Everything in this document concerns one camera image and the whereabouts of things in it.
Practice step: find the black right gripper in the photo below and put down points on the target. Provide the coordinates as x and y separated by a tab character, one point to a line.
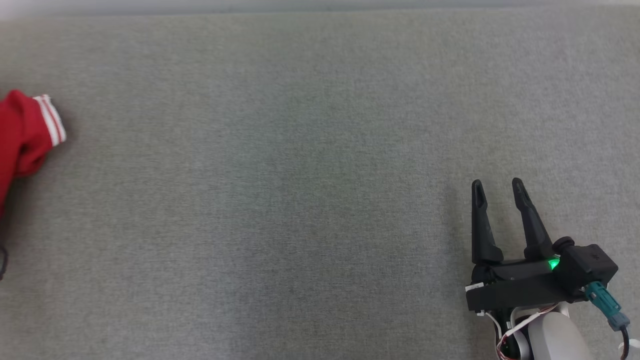
520	287

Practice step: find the red jersey with white sleeves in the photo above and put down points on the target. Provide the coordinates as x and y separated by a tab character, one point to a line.
22	130

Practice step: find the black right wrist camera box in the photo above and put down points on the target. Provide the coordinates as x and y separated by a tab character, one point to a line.
590	265

